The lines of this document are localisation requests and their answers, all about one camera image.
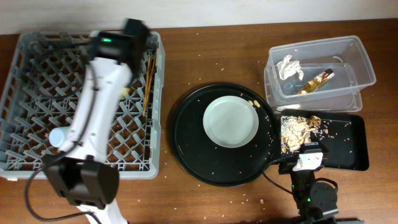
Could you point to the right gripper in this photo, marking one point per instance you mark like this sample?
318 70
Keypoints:
290 164

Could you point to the food scraps pile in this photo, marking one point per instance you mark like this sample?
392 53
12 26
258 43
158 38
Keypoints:
297 130

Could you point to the gold snack wrapper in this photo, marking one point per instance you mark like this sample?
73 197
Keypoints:
317 82

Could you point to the white tissue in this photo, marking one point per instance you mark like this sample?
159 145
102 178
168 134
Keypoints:
288 68

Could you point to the blue plastic cup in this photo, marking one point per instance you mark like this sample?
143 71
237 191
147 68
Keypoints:
58 136

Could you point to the yellow bowl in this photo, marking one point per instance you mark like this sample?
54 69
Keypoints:
125 92

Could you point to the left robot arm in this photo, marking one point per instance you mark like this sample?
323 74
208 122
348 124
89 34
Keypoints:
78 172

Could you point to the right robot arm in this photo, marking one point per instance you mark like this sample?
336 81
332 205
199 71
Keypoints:
315 198

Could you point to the grey dishwasher rack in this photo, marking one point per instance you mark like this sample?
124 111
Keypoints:
41 93

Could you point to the brown wooden chopstick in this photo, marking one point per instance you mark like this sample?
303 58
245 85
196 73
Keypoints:
147 85
152 71

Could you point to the black rectangular tray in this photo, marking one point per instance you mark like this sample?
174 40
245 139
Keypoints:
344 135

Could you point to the lower clear plastic bin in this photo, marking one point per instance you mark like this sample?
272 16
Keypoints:
342 101

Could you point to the clear plastic bin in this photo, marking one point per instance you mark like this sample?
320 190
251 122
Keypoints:
342 101
346 56

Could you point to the grey round plate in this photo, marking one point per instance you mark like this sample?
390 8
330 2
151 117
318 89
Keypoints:
230 121

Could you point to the round black tray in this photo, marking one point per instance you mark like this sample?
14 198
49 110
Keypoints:
210 162

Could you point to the upper clear plastic bin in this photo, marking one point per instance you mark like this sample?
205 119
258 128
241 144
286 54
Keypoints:
346 56

